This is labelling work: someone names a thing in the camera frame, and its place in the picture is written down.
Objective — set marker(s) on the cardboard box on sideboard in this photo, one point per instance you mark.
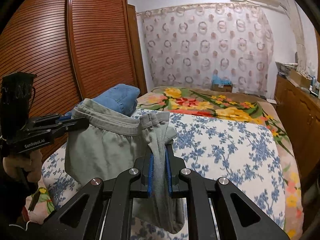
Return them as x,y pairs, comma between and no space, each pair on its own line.
299,80

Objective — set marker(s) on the ring-patterned sheer curtain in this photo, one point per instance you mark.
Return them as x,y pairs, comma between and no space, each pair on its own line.
187,45

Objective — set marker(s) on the colourful flower blanket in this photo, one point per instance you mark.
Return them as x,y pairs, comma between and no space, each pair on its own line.
224,106

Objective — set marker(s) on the beige lace side curtain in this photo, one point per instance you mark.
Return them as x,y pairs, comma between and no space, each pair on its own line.
297,28

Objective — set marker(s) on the blue floral white bedsheet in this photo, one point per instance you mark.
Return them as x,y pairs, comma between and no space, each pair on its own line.
244,153

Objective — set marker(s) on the cardboard box with blue bag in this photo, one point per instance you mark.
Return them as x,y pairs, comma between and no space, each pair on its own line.
221,84

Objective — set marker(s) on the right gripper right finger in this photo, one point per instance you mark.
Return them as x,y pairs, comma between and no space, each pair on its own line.
217,209

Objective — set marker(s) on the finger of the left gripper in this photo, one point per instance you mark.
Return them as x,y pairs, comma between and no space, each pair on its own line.
63,118
75,124

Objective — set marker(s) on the brown louvered wardrobe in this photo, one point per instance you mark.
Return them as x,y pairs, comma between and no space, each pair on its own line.
76,48

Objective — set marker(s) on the grey-green shorts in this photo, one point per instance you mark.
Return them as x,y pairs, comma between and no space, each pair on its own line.
112,143

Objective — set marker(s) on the folded blue jeans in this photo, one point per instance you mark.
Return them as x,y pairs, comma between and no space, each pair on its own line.
120,98

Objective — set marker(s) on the long wooden sideboard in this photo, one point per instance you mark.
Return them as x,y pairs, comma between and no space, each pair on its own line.
299,113

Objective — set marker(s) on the person's left hand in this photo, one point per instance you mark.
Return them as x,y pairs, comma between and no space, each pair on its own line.
31,165

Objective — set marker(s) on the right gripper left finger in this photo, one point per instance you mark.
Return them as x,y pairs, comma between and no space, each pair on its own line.
102,209

